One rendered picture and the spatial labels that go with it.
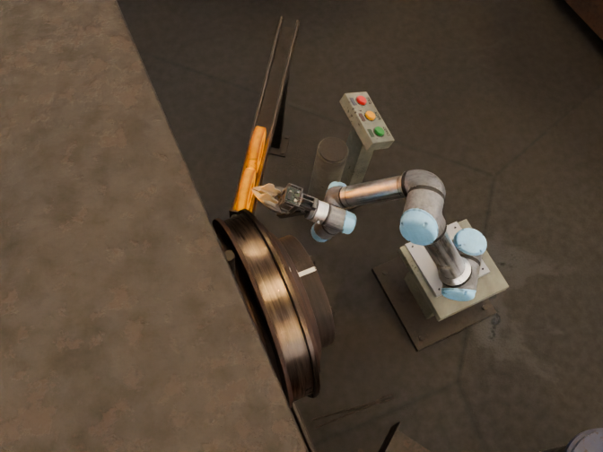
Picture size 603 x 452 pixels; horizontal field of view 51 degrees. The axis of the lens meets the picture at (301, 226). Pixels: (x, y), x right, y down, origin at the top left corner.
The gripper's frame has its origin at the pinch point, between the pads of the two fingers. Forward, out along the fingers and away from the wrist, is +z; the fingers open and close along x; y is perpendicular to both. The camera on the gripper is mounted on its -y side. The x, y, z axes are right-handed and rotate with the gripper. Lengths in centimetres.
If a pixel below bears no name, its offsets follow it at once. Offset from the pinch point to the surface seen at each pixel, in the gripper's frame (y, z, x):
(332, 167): -14.3, -30.0, -29.1
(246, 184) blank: 5.6, 4.5, 1.6
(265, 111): -6.2, 2.2, -35.2
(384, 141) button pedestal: 1, -42, -38
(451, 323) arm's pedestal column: -39, -105, 6
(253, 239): 60, 11, 43
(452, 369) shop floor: -40, -108, 24
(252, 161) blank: 3.1, 3.9, -8.4
